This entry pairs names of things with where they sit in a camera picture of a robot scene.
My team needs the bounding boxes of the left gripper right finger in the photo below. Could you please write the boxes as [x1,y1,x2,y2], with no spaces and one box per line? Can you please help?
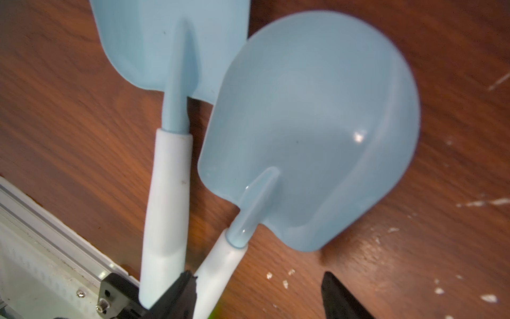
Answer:
[321,271,375,319]

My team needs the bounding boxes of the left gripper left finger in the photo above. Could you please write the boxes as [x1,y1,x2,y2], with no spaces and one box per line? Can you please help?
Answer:
[141,271,197,319]

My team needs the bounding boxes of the teal shovel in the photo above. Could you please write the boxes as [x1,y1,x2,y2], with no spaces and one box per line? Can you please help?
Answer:
[194,11,420,318]
[90,1,251,308]

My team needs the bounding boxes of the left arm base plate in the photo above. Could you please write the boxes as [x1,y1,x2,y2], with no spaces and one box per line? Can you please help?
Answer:
[96,272,148,319]

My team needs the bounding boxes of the aluminium front rail frame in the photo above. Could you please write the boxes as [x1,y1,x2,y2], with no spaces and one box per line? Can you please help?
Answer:
[1,178,139,318]

